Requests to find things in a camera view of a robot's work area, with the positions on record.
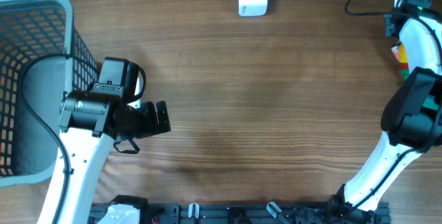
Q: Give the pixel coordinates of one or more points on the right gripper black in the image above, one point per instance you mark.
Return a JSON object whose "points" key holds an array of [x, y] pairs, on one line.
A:
{"points": [[391, 27]]}

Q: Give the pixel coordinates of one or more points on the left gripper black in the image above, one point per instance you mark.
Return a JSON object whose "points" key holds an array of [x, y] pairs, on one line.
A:
{"points": [[152, 127]]}

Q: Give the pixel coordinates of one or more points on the red yellow sauce bottle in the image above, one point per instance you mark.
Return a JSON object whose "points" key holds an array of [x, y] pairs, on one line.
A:
{"points": [[403, 62]]}

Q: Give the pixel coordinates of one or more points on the red white small box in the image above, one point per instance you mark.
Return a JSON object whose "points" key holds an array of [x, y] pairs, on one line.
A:
{"points": [[395, 53]]}

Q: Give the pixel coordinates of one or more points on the green snack bag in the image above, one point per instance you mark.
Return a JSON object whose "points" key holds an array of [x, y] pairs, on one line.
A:
{"points": [[431, 102]]}

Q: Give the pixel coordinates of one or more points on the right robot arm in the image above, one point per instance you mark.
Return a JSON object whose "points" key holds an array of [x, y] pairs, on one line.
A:
{"points": [[411, 120]]}

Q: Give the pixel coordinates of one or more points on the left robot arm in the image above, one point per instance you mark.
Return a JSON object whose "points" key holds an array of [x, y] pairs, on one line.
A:
{"points": [[92, 123]]}

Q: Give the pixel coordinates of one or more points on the grey plastic mesh basket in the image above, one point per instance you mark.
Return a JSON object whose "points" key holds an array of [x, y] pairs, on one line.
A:
{"points": [[42, 57]]}

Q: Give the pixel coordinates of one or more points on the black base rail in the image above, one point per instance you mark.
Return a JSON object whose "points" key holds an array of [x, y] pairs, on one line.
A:
{"points": [[168, 213]]}

